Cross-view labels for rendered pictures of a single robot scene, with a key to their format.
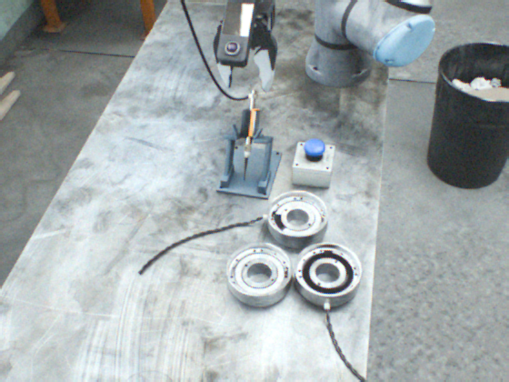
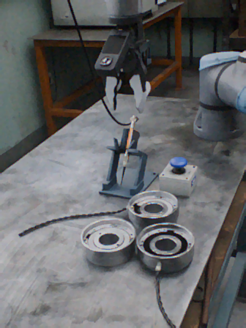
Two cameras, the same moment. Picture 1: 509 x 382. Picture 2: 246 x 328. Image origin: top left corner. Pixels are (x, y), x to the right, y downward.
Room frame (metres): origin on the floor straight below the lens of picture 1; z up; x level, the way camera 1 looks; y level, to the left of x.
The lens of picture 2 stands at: (-0.09, -0.19, 1.34)
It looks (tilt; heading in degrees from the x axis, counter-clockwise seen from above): 27 degrees down; 13
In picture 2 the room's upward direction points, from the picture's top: 5 degrees counter-clockwise
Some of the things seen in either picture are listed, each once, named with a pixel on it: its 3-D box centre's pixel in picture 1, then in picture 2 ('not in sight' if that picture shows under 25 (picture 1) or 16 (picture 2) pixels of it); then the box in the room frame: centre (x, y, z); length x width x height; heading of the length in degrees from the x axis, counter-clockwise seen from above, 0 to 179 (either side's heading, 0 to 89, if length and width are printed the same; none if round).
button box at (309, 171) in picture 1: (314, 162); (179, 177); (0.83, -0.13, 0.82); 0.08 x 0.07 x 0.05; 166
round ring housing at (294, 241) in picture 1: (297, 220); (154, 211); (0.69, -0.08, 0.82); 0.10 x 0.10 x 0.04
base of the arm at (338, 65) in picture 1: (339, 49); (219, 115); (1.16, -0.22, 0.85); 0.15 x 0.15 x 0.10
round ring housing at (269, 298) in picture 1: (259, 276); (109, 242); (0.58, -0.01, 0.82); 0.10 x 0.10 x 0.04
